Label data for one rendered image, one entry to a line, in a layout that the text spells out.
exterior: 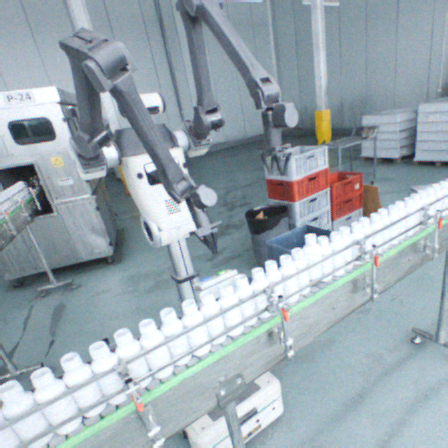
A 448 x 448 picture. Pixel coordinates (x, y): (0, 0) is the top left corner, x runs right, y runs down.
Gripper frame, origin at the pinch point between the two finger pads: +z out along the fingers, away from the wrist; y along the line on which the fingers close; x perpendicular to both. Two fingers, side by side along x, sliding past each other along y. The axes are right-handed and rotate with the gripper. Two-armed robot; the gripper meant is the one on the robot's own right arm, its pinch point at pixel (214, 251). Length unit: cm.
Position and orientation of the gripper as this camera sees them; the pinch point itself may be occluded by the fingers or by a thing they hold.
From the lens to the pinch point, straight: 116.7
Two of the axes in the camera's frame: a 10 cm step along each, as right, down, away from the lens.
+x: -5.4, 0.5, 8.4
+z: 3.4, 9.2, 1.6
